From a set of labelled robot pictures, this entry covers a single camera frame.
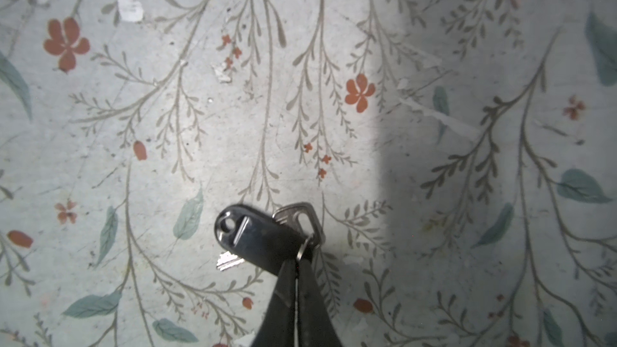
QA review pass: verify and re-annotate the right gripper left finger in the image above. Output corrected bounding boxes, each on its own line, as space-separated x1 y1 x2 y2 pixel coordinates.
252 260 297 347

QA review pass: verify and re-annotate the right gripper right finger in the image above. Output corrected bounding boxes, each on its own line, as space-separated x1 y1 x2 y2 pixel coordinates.
297 260 342 347

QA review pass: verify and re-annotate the black head key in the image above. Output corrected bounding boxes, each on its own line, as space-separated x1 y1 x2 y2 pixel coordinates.
214 204 304 275

